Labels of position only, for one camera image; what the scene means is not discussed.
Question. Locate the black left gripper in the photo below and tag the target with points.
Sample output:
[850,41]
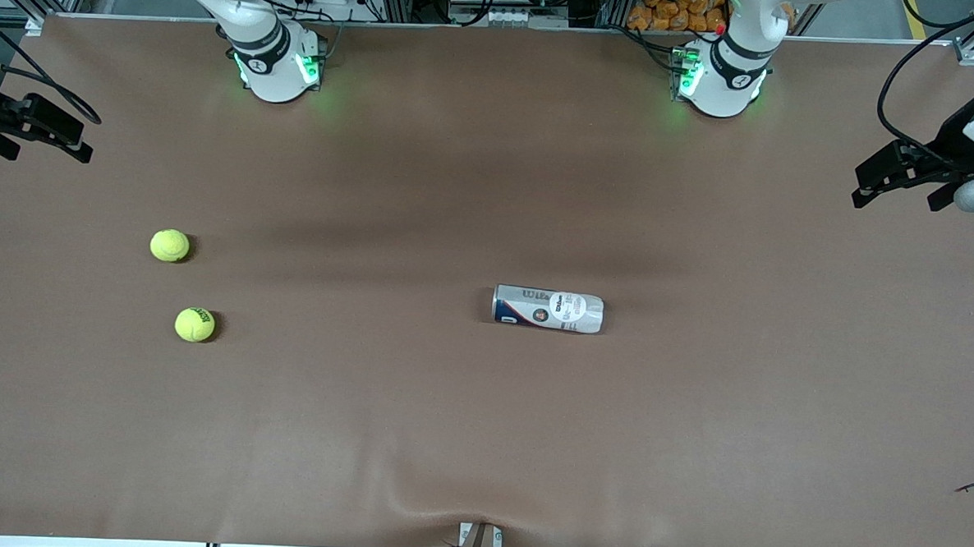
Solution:
[946,142]

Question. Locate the yellow tennis ball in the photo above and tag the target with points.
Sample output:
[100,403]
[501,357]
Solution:
[169,245]
[195,324]

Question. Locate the clear printed tennis ball can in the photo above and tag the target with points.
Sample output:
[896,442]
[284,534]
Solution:
[547,309]

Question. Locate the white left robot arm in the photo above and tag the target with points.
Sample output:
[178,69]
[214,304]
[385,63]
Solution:
[729,87]

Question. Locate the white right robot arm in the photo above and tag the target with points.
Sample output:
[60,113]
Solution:
[274,75]

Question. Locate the orange snack bag pile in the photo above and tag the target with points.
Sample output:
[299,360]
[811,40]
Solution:
[654,14]

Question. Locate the white terminal block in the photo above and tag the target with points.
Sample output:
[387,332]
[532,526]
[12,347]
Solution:
[506,16]

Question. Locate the brown table cover mat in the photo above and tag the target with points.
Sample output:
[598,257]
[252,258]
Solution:
[480,429]

